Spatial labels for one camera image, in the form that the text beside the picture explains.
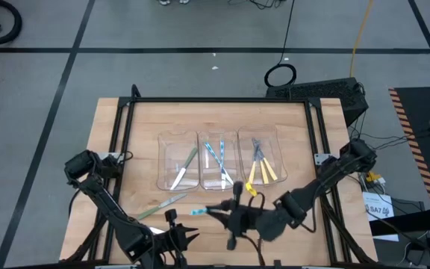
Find black coiled floor cable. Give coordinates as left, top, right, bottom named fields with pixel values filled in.
left=263, top=0, right=298, bottom=89

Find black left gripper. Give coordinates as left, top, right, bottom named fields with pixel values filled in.
left=150, top=225, right=201, bottom=263

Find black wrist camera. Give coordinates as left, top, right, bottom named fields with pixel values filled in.
left=232, top=181, right=244, bottom=205
left=164, top=208, right=178, bottom=229

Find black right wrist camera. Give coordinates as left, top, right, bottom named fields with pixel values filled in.
left=232, top=181, right=244, bottom=205

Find black flat beam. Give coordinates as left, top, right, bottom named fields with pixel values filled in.
left=367, top=206, right=430, bottom=237

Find yellow handled cutlery piece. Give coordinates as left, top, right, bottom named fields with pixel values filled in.
left=254, top=138, right=271, bottom=185
left=247, top=138, right=263, bottom=185
left=255, top=140, right=279, bottom=182

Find yellow white cable connectors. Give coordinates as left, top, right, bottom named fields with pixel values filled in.
left=364, top=170, right=387, bottom=188

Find black cable tangle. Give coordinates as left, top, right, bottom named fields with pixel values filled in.
left=226, top=0, right=287, bottom=10

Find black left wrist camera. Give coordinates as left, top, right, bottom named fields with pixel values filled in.
left=164, top=208, right=178, bottom=229

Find white printed paper sheet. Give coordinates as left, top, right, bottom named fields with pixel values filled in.
left=361, top=191, right=401, bottom=243

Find black hazard striped mat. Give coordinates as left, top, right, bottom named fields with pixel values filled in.
left=387, top=86, right=430, bottom=210

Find yellow floor cable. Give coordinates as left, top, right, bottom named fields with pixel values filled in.
left=349, top=0, right=375, bottom=78

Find black aluminium table frame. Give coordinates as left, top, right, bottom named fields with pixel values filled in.
left=60, top=84, right=378, bottom=269

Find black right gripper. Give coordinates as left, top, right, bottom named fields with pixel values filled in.
left=205, top=201, right=265, bottom=251

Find black computer case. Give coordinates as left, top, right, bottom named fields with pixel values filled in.
left=265, top=77, right=370, bottom=128

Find clear plastic bin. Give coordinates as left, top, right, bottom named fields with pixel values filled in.
left=197, top=129, right=243, bottom=191
left=156, top=129, right=201, bottom=192
left=236, top=125, right=289, bottom=187

